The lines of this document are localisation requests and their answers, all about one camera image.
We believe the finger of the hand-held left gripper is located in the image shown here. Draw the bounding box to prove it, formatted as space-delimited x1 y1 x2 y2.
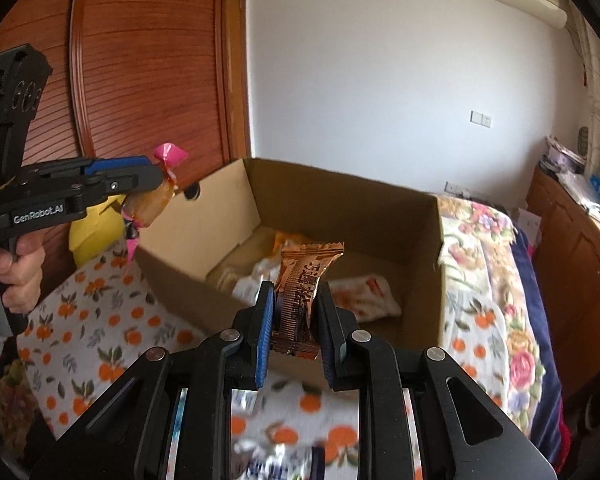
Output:
71 164 167 212
25 156 157 182

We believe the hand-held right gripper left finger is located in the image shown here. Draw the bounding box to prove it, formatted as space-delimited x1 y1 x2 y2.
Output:
27 281 276 480

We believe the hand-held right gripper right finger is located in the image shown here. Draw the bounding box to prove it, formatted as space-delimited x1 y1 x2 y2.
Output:
312 282 561 480

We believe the pink-ended orange snack packet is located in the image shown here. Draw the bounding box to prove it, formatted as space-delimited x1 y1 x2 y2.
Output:
121 142 188 266

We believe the copper foil snack packet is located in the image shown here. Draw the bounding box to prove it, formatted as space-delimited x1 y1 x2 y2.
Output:
270 241 346 361

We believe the brown cardboard box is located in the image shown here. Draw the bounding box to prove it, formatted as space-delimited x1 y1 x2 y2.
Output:
135 157 448 391

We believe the person's left hand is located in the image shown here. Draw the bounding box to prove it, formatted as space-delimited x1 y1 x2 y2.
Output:
0 232 47 326

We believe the yellow plush toy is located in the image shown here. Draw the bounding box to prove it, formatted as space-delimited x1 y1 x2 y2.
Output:
69 195 131 268

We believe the white orange snack packet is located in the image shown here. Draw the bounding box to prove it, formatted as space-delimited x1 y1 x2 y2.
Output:
327 274 403 323

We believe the pale snack packet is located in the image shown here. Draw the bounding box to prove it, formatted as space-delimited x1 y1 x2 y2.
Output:
207 255 281 301

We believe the wooden slatted wardrobe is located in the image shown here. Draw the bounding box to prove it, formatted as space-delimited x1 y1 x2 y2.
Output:
0 0 253 281

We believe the orange fruit print tablecloth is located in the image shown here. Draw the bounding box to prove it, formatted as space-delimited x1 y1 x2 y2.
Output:
17 245 511 480

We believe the floral blanket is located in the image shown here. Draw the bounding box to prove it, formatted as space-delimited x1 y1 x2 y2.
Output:
0 195 548 441

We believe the dark blue blanket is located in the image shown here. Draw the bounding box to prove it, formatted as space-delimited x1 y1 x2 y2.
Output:
510 230 573 466

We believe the small white carton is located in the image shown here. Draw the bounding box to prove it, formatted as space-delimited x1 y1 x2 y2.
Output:
517 207 543 246

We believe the wooden side cabinet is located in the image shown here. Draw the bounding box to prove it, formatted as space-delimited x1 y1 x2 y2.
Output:
525 165 600 401

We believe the clear plastic bag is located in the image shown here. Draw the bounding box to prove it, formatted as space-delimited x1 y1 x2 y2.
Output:
562 170 600 216

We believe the stack of boxes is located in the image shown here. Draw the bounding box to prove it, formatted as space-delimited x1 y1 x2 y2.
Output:
540 135 588 173

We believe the pale patterned curtain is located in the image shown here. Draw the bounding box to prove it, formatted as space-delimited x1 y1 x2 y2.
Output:
567 0 600 181

